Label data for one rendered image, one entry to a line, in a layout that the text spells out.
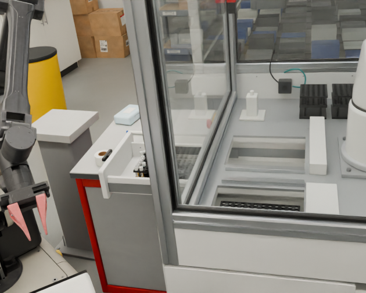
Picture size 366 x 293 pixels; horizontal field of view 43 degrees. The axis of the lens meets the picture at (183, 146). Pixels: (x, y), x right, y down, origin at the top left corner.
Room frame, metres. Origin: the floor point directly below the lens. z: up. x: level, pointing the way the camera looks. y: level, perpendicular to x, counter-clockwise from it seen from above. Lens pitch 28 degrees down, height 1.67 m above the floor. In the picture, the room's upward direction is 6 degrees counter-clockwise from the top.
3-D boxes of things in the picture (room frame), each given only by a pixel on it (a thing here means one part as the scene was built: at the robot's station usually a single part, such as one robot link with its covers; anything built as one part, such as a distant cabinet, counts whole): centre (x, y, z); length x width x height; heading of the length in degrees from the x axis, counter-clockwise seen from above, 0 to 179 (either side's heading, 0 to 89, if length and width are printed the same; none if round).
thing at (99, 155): (1.66, 0.33, 0.78); 0.07 x 0.07 x 0.04
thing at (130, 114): (2.07, 0.24, 0.78); 0.15 x 0.10 x 0.04; 151
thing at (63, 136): (2.13, 0.60, 0.38); 0.30 x 0.30 x 0.76; 67
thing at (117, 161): (1.43, 0.23, 0.87); 0.29 x 0.02 x 0.11; 163
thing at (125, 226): (1.82, 0.10, 0.38); 0.62 x 0.58 x 0.76; 163
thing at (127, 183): (1.37, 0.03, 0.86); 0.40 x 0.26 x 0.06; 73
